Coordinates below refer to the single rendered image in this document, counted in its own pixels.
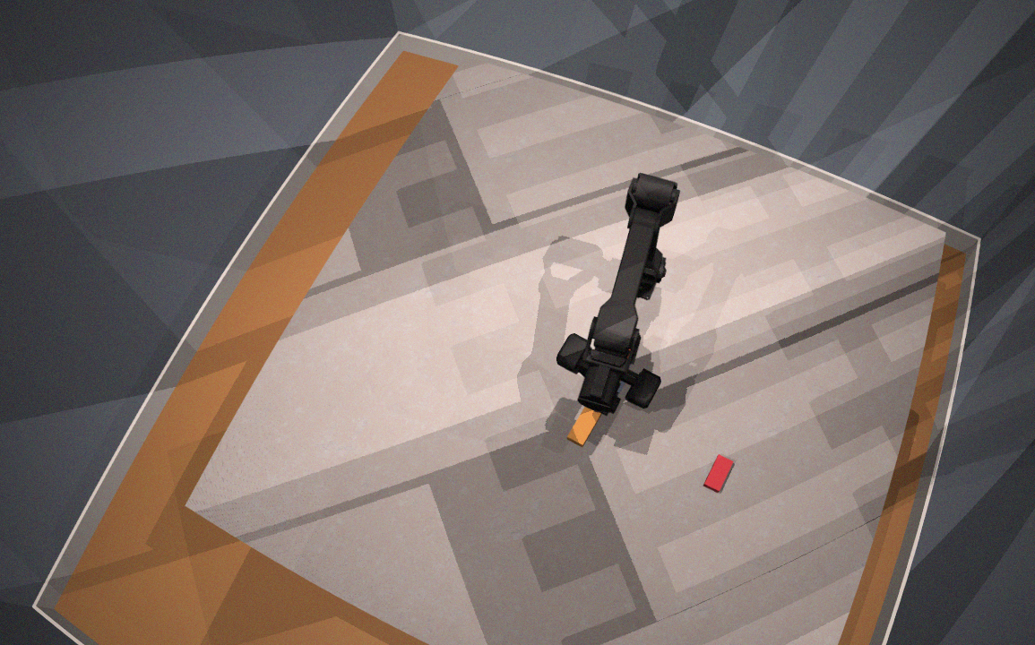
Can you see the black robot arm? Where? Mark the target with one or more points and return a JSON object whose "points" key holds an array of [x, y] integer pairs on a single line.
{"points": [[651, 203]]}

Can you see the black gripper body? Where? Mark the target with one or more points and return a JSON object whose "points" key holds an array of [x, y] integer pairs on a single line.
{"points": [[643, 388]]}

